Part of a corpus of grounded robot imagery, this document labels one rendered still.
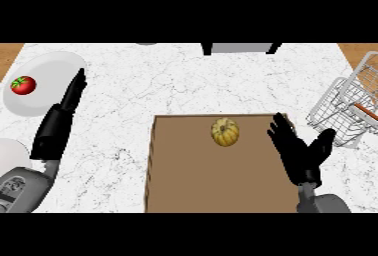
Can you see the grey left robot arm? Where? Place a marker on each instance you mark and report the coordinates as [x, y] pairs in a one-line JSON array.
[[24, 188]]

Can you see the red tomato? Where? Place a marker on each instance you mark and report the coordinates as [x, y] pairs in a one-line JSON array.
[[22, 85]]

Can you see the white plate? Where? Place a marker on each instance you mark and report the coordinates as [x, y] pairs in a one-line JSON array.
[[49, 83]]

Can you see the white round dish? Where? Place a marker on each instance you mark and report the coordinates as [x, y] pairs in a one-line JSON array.
[[12, 156]]

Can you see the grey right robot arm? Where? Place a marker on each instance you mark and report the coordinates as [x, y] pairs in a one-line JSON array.
[[317, 200]]

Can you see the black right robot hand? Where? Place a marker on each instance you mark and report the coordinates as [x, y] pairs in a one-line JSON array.
[[297, 152]]

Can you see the yellow squash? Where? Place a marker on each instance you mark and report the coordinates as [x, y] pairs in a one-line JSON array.
[[224, 132]]

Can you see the brown tray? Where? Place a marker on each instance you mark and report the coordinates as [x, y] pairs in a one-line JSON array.
[[215, 176]]

